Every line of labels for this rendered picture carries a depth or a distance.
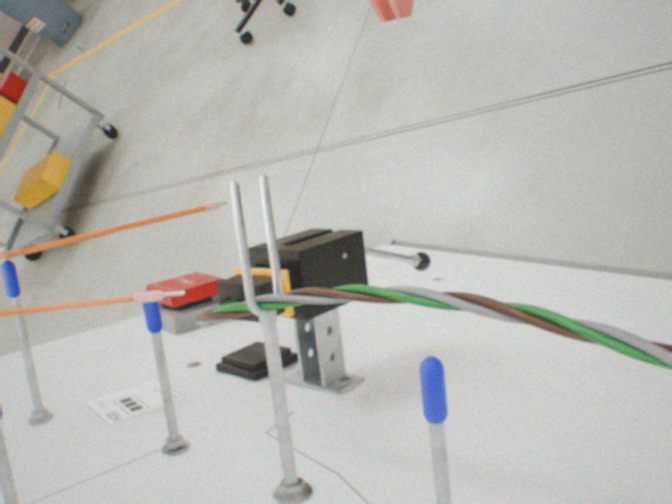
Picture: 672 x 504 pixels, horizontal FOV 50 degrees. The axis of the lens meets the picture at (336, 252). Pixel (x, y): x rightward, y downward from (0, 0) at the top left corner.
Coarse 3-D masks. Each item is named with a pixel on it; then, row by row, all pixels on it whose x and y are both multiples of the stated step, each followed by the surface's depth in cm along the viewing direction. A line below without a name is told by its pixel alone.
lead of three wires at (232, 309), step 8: (264, 296) 30; (272, 296) 29; (224, 304) 38; (232, 304) 31; (240, 304) 30; (264, 304) 30; (272, 304) 29; (208, 312) 36; (216, 312) 32; (224, 312) 31; (232, 312) 31; (240, 312) 31; (248, 312) 30; (200, 320) 33; (208, 320) 33; (216, 320) 32
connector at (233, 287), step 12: (264, 264) 42; (240, 276) 40; (252, 276) 39; (264, 276) 39; (228, 288) 39; (240, 288) 38; (264, 288) 38; (228, 300) 38; (240, 300) 38; (276, 312) 39
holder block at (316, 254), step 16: (288, 240) 43; (304, 240) 43; (320, 240) 42; (336, 240) 41; (352, 240) 42; (256, 256) 42; (288, 256) 40; (304, 256) 40; (320, 256) 40; (336, 256) 41; (352, 256) 43; (304, 272) 40; (320, 272) 41; (336, 272) 42; (352, 272) 43; (304, 304) 40; (320, 304) 41; (336, 304) 42; (304, 320) 40
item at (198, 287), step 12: (180, 276) 62; (192, 276) 62; (204, 276) 61; (156, 288) 59; (168, 288) 58; (180, 288) 58; (192, 288) 58; (204, 288) 59; (216, 288) 59; (168, 300) 57; (180, 300) 57; (192, 300) 58; (204, 300) 60
